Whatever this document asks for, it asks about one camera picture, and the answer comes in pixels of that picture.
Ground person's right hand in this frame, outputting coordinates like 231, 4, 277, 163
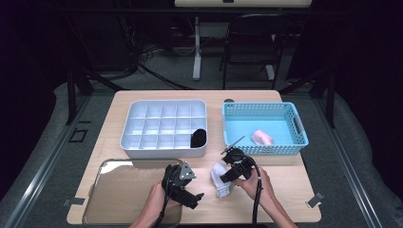
234, 167, 277, 210

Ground right hand-held gripper cable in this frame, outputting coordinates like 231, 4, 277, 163
243, 156, 264, 228

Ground black floor cables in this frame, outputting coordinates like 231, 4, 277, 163
107, 44, 194, 91

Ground black metal frame stand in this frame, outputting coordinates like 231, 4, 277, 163
278, 67, 336, 129
65, 67, 127, 126

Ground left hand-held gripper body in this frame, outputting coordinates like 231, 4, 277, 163
161, 161, 198, 204

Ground pink sock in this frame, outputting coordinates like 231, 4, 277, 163
251, 129, 274, 146

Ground grey tape piece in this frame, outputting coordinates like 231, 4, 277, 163
62, 198, 86, 207
305, 191, 326, 209

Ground white sock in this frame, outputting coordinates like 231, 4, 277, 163
209, 161, 237, 200

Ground white desk top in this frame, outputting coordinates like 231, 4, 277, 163
174, 0, 313, 9

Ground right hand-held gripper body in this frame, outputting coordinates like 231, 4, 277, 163
221, 135, 255, 179

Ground grey metal floor rail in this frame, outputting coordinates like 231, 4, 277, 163
313, 98, 384, 228
4, 94, 93, 228

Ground left hand-held gripper cable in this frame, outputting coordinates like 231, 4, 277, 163
153, 165, 175, 228

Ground hand-held gripper cable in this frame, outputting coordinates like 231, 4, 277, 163
153, 165, 175, 228
243, 156, 264, 228

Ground clear plastic box lid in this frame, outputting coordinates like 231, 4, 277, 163
82, 158, 186, 227

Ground black sock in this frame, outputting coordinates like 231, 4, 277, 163
189, 128, 207, 149

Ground person's left hand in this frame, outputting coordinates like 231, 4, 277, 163
148, 182, 184, 222

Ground blue plastic basket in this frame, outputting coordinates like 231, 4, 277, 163
221, 101, 310, 157

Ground white divided storage box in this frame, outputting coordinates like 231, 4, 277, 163
119, 99, 208, 160

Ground white desk leg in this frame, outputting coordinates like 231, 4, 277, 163
192, 16, 202, 82
265, 32, 277, 81

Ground black folding chair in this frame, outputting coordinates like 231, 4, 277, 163
219, 12, 294, 90

